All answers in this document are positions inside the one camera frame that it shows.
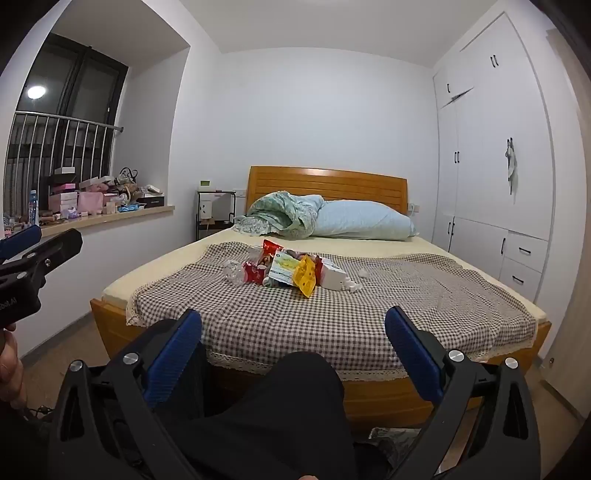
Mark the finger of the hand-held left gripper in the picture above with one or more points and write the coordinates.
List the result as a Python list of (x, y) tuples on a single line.
[(18, 242), (60, 247)]

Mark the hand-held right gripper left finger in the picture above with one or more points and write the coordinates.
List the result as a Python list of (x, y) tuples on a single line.
[(175, 355)]

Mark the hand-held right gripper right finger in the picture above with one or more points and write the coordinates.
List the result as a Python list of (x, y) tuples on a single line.
[(415, 355)]

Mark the white tissue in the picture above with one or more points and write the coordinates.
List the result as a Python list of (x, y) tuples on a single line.
[(352, 286)]

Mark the clear plastic wrap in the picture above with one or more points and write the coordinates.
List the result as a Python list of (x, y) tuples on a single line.
[(365, 272), (233, 272)]

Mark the red snack packet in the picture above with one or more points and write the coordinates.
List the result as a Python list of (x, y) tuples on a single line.
[(253, 273)]

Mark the white milk carton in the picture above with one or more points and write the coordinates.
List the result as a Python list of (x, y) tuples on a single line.
[(331, 277)]

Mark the yellow snack packet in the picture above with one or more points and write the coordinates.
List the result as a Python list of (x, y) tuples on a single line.
[(304, 277)]

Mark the green and white packet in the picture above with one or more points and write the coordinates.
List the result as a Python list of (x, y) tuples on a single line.
[(282, 270)]

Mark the red and clear candy bag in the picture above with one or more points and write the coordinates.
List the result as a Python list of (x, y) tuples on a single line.
[(270, 249)]

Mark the person's left hand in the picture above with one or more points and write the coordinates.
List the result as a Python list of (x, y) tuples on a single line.
[(9, 369)]

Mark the blue label water bottle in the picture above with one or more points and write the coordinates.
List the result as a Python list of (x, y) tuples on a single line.
[(33, 207)]

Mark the pink bag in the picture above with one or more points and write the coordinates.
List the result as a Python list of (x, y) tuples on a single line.
[(90, 201)]

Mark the blue packet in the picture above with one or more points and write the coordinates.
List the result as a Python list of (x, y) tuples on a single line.
[(131, 208)]

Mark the wooden windowsill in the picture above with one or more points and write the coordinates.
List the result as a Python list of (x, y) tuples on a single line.
[(138, 214)]

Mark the brown checkered blanket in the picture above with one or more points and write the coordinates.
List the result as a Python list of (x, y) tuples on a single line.
[(323, 323)]

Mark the metal window railing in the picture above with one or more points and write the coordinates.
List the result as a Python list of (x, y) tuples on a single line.
[(69, 138)]

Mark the cream bed sheet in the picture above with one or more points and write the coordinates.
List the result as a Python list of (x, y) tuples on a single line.
[(369, 247)]

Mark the light blue pillow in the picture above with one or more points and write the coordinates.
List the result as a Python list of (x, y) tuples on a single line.
[(364, 221)]

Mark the white box on nightstand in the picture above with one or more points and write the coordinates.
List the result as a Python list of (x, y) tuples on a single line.
[(214, 206)]

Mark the dark window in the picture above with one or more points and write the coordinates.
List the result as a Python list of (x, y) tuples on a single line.
[(69, 78)]

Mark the green floral quilt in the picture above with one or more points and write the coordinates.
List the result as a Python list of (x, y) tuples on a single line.
[(277, 212)]

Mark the wooden bed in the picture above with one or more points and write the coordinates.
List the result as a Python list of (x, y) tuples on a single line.
[(323, 184)]

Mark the white wardrobe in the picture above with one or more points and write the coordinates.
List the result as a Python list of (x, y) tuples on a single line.
[(485, 161)]

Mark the black frame nightstand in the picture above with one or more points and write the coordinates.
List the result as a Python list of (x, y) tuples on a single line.
[(217, 226)]

